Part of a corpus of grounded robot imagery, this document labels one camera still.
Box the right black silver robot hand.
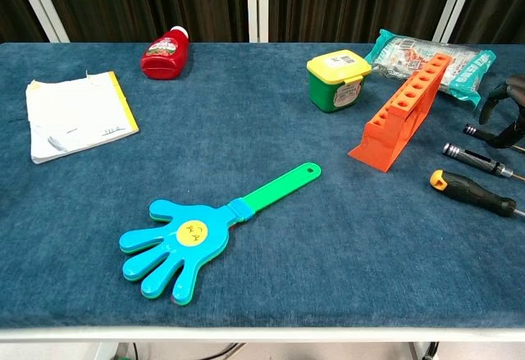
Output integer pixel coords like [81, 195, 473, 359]
[477, 72, 525, 150]

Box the black precision screwdriver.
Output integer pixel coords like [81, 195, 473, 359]
[441, 142, 525, 181]
[463, 123, 525, 150]

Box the orange tool holder rack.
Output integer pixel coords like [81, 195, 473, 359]
[347, 52, 457, 172]

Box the blue green hand clapper toy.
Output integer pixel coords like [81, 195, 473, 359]
[118, 162, 323, 307]

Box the teal clear snack package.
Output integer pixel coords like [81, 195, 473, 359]
[363, 28, 497, 111]

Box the green tub yellow lid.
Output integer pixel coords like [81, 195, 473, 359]
[306, 49, 372, 114]

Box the blue felt table cover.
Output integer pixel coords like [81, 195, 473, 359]
[0, 42, 525, 329]

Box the white table leg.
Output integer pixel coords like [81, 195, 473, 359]
[94, 341, 126, 360]
[409, 341, 430, 360]

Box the red ketchup bottle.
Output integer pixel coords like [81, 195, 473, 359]
[139, 25, 190, 80]

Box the white notepad yellow spine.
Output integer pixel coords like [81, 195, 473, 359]
[25, 71, 140, 165]

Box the white slanted frame post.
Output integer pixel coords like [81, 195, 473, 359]
[432, 0, 481, 44]
[10, 0, 71, 44]

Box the black orange handled screwdriver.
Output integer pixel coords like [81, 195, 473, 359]
[429, 169, 525, 218]

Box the white upright frame post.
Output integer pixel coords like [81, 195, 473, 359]
[245, 0, 270, 44]

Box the black cable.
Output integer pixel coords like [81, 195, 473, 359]
[200, 342, 248, 360]

